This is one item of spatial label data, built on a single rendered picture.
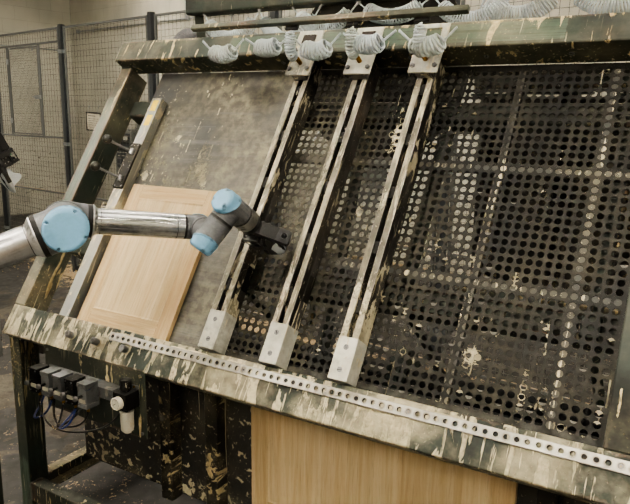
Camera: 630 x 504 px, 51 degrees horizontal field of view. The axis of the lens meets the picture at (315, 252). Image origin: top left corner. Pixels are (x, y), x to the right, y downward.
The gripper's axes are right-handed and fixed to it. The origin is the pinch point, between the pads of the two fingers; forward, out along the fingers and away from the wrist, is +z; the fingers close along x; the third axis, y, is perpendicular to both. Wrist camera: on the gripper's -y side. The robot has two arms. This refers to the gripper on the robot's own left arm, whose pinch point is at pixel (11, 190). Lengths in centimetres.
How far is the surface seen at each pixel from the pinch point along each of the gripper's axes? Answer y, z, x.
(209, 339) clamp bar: -2, 45, -86
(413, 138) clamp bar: 70, 12, -126
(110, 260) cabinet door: 9.4, 34.5, -23.1
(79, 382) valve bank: -31, 50, -47
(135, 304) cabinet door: 0, 43, -44
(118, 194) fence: 30.0, 19.4, -13.2
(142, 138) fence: 52, 7, -11
